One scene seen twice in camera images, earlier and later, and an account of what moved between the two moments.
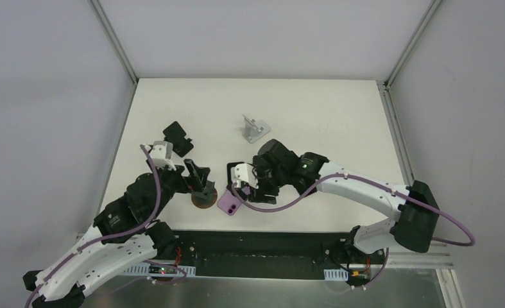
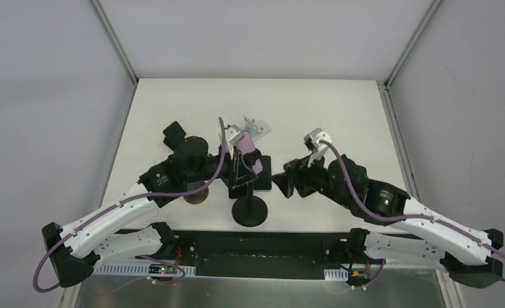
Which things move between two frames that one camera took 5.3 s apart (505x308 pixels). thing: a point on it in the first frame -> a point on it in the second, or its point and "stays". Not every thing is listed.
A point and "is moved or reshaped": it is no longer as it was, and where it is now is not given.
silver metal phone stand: x=253 y=130 stays
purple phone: x=228 y=203 -> x=246 y=145
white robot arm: x=92 y=255 is moved or reshaped
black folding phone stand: x=175 y=135 stays
